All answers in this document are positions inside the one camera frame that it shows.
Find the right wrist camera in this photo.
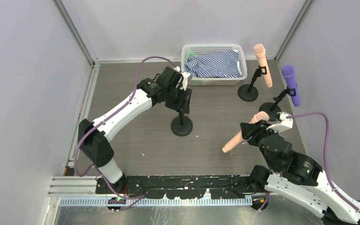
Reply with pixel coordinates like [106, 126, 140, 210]
[266, 112, 293, 133]

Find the purple microphone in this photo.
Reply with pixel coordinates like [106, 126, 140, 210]
[282, 65, 300, 107]

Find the blue striped cloth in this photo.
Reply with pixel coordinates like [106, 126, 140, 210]
[185, 50, 242, 78]

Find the white plastic basket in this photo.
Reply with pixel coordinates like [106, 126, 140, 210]
[181, 44, 248, 85]

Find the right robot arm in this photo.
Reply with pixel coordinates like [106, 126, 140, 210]
[240, 119, 360, 225]

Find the black stand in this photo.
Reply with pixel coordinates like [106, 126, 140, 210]
[237, 66, 267, 102]
[171, 113, 193, 136]
[259, 88, 296, 121]

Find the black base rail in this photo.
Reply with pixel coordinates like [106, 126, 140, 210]
[48, 174, 323, 207]

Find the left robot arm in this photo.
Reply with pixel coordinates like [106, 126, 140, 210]
[76, 67, 192, 184]

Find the black stand front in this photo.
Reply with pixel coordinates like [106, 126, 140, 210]
[237, 66, 267, 102]

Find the green cloth item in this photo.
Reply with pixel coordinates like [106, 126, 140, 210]
[186, 50, 195, 59]

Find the peach microphone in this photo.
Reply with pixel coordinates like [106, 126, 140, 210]
[254, 44, 273, 88]
[222, 111, 269, 153]

